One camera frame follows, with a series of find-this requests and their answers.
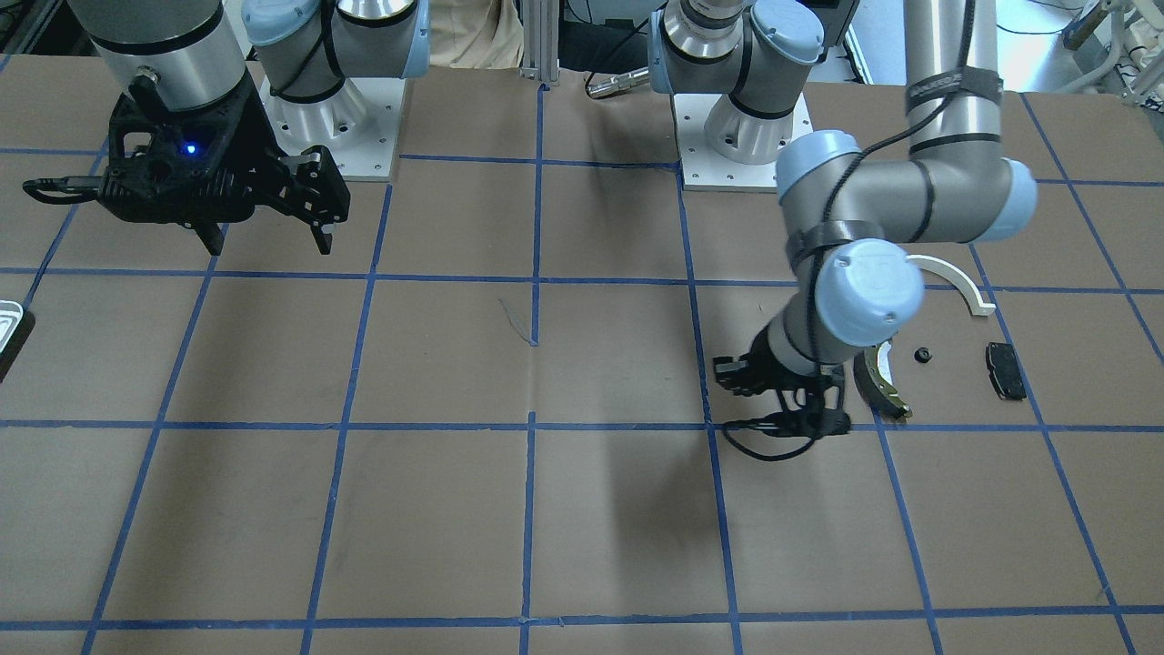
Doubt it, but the black camera cable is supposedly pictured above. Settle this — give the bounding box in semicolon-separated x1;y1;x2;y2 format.
723;414;833;462

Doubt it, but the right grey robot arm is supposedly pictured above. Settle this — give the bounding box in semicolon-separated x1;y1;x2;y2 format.
24;1;431;256

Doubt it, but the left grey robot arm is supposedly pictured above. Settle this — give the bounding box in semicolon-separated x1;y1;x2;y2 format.
648;1;1037;447

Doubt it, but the small black brake pad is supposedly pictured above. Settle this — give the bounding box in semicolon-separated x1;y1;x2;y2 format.
985;341;1028;401

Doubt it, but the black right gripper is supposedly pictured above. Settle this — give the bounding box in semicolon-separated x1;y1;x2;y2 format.
98;69;352;257

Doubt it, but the person in beige shirt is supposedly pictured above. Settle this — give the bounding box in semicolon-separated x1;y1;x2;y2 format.
430;1;524;70

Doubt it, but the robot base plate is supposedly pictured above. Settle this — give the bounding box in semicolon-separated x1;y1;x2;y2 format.
672;93;812;192
260;78;407;181

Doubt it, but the white curved part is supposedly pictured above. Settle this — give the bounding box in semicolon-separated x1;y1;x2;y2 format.
907;254;998;316

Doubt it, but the dark curved brake shoe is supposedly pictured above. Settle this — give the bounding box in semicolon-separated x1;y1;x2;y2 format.
853;340;913;420

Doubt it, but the aluminium frame post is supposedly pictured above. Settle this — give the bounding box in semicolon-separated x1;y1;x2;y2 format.
517;0;561;87

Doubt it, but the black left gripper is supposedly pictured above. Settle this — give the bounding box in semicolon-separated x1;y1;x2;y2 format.
712;330;852;442

